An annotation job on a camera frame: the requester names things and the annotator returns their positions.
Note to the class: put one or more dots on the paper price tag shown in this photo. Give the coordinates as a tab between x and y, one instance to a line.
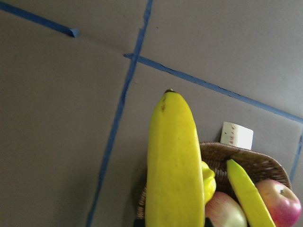
236	135

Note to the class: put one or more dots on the pale green red apple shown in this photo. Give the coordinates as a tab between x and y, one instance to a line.
224	211

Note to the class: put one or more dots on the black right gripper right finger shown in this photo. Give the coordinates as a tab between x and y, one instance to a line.
208	223

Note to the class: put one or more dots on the yellow starfruit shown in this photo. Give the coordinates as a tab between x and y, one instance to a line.
208	181

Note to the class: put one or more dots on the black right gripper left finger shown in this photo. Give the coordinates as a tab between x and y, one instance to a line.
139	223

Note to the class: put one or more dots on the yellow banana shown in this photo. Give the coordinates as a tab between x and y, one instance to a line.
248	196
175	191

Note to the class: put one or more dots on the pink red apple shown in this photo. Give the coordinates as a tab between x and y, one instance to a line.
283	205

